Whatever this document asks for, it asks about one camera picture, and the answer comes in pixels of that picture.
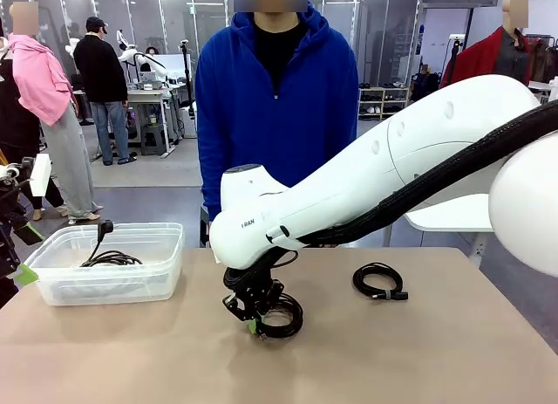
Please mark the white background desk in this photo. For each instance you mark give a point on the white background desk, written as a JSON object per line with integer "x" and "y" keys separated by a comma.
{"x": 148, "y": 96}

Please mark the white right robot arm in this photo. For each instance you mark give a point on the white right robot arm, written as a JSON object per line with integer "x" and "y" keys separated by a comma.
{"x": 392, "y": 168}

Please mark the mannequin in red cardigan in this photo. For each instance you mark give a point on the mannequin in red cardigan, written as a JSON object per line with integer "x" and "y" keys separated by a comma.
{"x": 479, "y": 59}

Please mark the person's right forearm blue sleeve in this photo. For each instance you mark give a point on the person's right forearm blue sleeve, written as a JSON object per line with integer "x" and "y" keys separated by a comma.
{"x": 211, "y": 190}

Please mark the person in blue hoodie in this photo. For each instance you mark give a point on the person in blue hoodie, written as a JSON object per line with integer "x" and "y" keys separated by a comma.
{"x": 279, "y": 129}

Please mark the rack of brown clothes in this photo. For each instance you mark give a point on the rack of brown clothes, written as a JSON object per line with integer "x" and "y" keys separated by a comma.
{"x": 542, "y": 59}

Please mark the wooden shoe rack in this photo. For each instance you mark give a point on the wooden shoe rack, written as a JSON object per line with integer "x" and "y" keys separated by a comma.
{"x": 383, "y": 103}

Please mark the black tripod with camera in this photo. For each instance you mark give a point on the black tripod with camera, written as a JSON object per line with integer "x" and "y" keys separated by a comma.
{"x": 455, "y": 50}

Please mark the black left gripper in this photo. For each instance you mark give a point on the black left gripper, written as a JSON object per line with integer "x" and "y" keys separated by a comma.
{"x": 8, "y": 229}

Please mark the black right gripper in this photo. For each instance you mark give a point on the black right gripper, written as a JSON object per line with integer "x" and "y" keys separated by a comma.
{"x": 255, "y": 286}

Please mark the clear plastic storage container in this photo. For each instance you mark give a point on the clear plastic storage container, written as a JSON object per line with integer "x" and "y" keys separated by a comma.
{"x": 165, "y": 273}

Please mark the man in black jacket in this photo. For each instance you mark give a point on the man in black jacket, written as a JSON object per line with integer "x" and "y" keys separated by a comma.
{"x": 100, "y": 72}

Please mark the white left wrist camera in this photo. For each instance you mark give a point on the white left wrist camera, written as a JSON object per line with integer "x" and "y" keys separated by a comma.
{"x": 41, "y": 177}

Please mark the black bags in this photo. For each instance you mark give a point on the black bags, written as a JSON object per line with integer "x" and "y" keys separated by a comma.
{"x": 425, "y": 87}

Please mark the mannequin in pink sweater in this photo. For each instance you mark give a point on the mannequin in pink sweater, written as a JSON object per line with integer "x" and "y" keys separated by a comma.
{"x": 39, "y": 85}

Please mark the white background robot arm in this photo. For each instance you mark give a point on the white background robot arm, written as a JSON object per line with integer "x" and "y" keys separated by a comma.
{"x": 144, "y": 57}

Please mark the white table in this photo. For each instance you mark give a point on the white table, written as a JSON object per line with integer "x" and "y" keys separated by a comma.
{"x": 453, "y": 212}

